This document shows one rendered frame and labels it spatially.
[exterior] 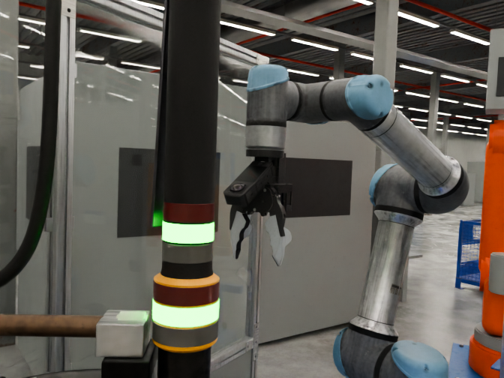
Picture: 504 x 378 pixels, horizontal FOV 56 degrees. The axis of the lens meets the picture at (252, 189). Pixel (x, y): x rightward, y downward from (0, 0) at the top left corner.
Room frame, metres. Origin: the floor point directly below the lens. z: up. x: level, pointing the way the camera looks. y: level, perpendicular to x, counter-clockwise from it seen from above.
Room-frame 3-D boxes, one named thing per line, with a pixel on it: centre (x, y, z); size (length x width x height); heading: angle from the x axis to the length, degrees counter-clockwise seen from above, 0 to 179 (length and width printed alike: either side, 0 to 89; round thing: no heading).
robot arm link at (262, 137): (0.89, -0.02, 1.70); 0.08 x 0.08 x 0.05
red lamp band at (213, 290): (0.31, 0.04, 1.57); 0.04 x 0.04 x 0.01
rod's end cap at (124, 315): (0.31, 0.08, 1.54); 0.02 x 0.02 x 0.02; 3
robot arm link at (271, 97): (0.89, -0.02, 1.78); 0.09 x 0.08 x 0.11; 128
